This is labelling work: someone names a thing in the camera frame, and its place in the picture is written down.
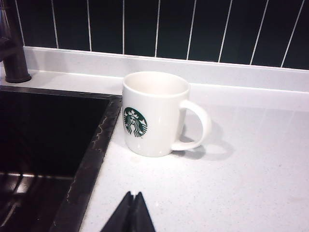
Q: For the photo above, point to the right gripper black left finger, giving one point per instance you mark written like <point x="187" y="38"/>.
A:
<point x="123" y="215"/>

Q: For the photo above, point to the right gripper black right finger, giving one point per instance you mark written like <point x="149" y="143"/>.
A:
<point x="142" y="215"/>

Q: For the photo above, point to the white Starbucks logo mug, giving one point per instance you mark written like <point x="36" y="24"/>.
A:
<point x="154" y="125"/>

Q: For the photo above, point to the black sink basin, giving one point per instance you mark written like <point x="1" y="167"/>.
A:
<point x="48" y="135"/>

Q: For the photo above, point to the dark metal faucet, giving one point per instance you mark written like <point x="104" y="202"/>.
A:
<point x="15" y="60"/>

